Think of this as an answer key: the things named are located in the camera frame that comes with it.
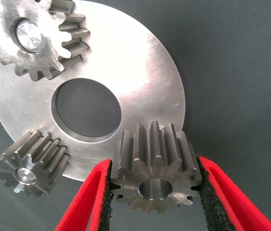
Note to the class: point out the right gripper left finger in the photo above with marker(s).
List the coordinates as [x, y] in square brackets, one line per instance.
[89, 197]

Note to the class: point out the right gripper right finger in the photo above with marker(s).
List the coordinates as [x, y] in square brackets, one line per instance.
[229, 204]

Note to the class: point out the steel planetary gear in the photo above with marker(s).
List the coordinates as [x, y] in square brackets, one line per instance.
[39, 158]
[46, 48]
[154, 163]

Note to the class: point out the round metal carrier plate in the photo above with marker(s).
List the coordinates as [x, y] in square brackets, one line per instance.
[130, 60]

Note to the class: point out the dark grey table cloth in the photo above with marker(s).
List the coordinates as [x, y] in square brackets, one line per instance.
[234, 72]

